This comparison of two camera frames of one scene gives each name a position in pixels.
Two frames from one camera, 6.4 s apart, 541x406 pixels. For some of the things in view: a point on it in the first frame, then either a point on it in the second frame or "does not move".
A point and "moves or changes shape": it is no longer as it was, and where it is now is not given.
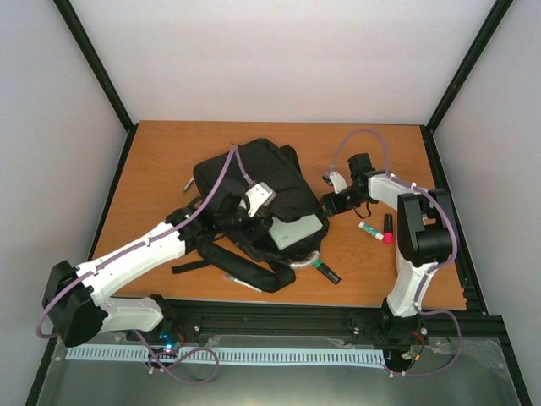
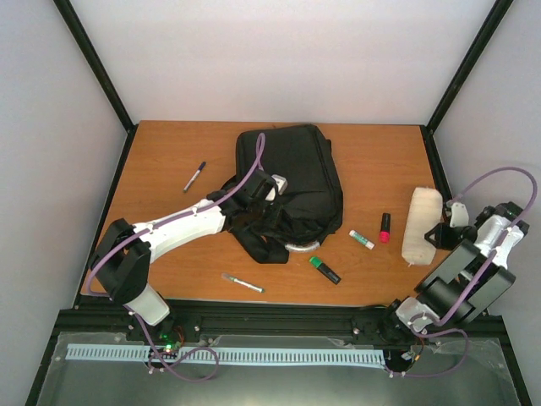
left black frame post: x=70 y=18 does not move
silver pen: x=241 y=282 does not move
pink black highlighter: x=388 y=228 does not move
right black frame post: x=489 y=28 does not move
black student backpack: x=269 y=179 moves or changes shape
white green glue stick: x=370 y=230 to x=362 y=239
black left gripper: x=252 y=231 to x=272 y=219
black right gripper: x=336 y=207 to x=441 y=232
